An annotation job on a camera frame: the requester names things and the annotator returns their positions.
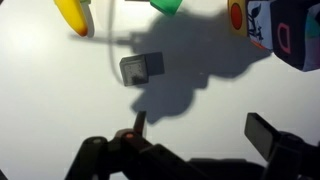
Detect black white picture cube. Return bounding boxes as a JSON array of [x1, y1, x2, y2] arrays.
[[247, 0, 273, 50]]

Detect grey building block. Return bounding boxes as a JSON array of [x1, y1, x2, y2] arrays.
[[119, 52, 165, 86]]

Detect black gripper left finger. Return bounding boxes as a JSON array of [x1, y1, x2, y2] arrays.
[[133, 111, 146, 136]]

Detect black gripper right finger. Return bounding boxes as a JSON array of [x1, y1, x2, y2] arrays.
[[244, 113, 281, 161]]

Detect yellow banana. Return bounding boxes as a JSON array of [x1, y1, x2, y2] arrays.
[[54, 0, 88, 37]]

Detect green building block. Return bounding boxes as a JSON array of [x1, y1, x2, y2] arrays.
[[150, 0, 182, 16]]

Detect orange yellow picture cube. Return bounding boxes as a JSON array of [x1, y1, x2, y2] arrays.
[[228, 0, 248, 37]]

